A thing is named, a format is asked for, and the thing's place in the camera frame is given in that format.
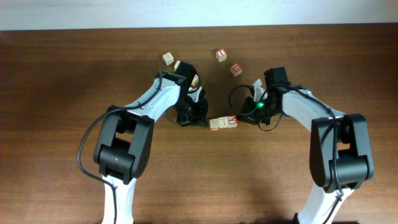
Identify wooden block red side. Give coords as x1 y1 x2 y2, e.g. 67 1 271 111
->
209 118 220 131

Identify wooden block beside N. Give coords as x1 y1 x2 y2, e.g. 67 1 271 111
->
191 74 199 87

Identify wooden block letter K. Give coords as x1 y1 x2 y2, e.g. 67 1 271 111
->
162 52 174 66

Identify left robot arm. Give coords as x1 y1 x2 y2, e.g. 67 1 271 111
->
93 62 208 223

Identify red letter Y block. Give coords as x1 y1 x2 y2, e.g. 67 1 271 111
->
227 115 238 128

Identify plain wooden picture block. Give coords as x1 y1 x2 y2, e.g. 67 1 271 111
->
174 60 180 71

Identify red letter U block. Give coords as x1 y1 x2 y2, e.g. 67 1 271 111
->
230 63 243 77

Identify red letter I block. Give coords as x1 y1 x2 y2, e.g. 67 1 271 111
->
215 49 228 62

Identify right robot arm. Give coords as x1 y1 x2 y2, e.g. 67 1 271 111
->
238 67 374 223

